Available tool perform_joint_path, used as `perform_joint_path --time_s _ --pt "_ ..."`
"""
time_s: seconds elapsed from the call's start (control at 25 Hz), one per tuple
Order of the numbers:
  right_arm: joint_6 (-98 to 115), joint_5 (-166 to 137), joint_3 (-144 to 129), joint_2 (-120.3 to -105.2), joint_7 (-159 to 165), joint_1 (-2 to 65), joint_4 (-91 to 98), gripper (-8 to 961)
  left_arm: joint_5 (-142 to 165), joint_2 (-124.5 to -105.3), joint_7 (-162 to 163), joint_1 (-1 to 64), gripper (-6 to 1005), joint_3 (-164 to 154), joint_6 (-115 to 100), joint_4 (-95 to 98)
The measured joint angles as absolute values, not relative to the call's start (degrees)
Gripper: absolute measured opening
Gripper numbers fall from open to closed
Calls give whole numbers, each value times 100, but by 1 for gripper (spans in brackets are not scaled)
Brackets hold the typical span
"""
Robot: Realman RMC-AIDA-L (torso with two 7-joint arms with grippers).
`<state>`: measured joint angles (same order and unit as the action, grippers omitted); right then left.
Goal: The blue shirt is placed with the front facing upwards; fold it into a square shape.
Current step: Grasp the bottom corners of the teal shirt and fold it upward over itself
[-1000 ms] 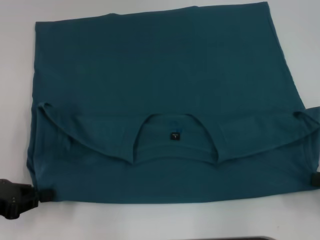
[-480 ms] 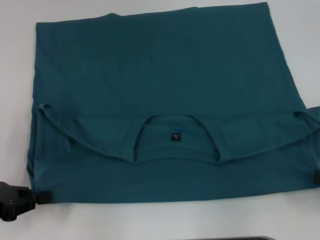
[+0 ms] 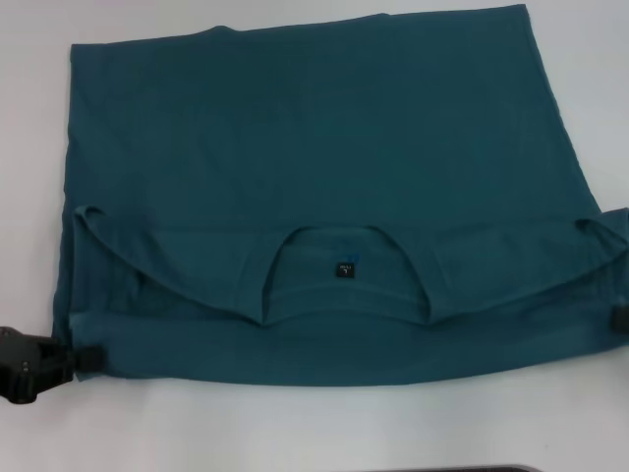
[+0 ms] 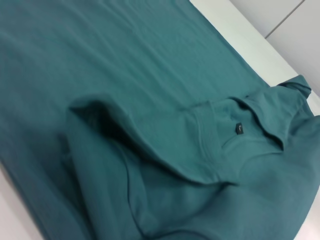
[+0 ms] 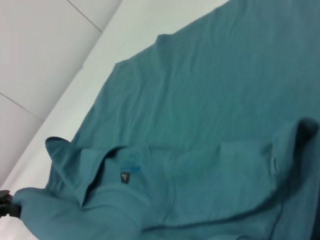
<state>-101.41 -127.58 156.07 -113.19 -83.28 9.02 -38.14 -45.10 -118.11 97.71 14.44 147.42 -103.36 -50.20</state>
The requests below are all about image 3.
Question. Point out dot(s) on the blue FREE print t-shirt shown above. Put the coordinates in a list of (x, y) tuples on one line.
[(319, 172)]

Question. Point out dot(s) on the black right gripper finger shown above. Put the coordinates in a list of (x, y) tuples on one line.
[(621, 318)]

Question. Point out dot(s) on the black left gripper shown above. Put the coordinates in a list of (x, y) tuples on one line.
[(19, 364)]

